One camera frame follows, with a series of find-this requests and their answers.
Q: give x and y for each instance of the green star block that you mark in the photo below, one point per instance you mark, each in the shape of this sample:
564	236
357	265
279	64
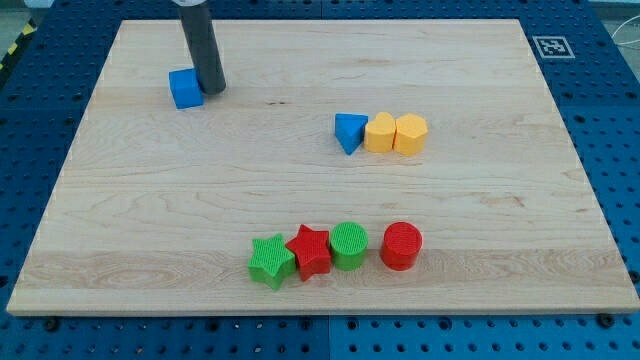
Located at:
271	261

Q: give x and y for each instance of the green cylinder block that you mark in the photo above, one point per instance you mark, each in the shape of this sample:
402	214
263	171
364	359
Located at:
348	244

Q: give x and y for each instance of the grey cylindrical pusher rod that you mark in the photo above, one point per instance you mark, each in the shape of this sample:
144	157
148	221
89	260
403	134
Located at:
198	29

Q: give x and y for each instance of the red cylinder block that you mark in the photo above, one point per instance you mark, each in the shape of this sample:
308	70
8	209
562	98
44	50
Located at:
402	243

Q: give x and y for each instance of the yellow heart block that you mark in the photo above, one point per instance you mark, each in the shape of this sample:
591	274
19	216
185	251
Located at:
380	133

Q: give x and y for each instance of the yellow black hazard tape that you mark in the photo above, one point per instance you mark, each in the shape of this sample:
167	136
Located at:
19	46

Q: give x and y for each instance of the white fiducial marker tag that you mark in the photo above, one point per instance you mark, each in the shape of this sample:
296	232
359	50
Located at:
553	47

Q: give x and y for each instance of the yellow hexagon block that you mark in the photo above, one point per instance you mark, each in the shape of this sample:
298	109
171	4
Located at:
411	134

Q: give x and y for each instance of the blue triangle block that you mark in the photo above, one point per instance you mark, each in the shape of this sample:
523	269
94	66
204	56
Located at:
349	130

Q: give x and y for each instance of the blue cube block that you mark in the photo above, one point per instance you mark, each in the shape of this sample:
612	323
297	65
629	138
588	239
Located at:
185	88

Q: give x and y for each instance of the red star block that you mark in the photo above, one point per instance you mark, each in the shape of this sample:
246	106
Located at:
312	252

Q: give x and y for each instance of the wooden board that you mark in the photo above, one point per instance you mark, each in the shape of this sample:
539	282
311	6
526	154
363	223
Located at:
155	208

